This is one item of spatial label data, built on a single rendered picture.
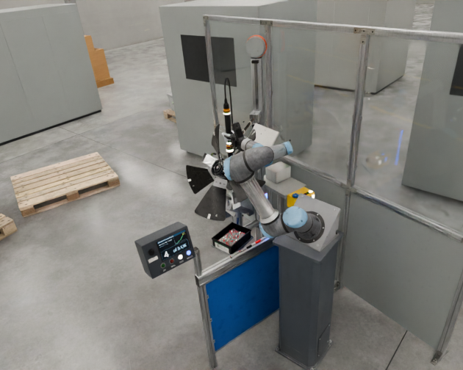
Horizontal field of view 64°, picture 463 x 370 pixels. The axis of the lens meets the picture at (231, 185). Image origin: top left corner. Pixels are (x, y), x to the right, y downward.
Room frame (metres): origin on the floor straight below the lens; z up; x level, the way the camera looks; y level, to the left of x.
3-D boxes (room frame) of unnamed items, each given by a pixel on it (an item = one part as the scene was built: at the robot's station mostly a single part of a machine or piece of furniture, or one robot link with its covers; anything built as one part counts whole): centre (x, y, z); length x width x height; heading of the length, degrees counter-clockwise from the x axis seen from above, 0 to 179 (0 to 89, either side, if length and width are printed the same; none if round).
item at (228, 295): (1.87, -0.13, 0.45); 0.82 x 0.02 x 0.66; 124
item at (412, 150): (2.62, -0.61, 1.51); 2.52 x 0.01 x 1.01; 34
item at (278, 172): (2.71, -0.38, 0.92); 0.17 x 0.16 x 0.11; 124
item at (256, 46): (2.90, -0.27, 1.88); 0.16 x 0.07 x 0.16; 69
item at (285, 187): (2.63, -0.40, 0.85); 0.36 x 0.24 x 0.03; 34
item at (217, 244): (1.97, 0.03, 0.85); 0.22 x 0.17 x 0.07; 139
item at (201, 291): (1.63, 0.23, 0.39); 0.04 x 0.04 x 0.78; 34
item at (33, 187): (4.49, 2.25, 0.07); 1.20 x 1.00 x 0.15; 121
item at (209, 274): (1.87, -0.13, 0.82); 0.90 x 0.04 x 0.08; 124
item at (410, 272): (2.62, -0.61, 0.50); 2.59 x 0.03 x 0.91; 34
